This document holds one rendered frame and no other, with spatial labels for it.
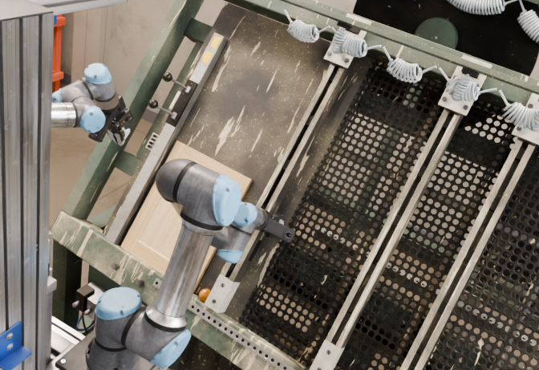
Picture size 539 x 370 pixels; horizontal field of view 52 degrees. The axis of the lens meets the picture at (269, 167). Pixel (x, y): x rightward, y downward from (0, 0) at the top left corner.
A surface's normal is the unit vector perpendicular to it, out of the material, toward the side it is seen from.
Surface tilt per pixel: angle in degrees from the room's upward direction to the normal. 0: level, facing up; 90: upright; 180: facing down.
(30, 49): 90
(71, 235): 56
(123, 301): 7
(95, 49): 90
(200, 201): 70
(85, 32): 90
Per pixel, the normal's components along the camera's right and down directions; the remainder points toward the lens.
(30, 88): 0.87, 0.39
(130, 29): -0.44, 0.36
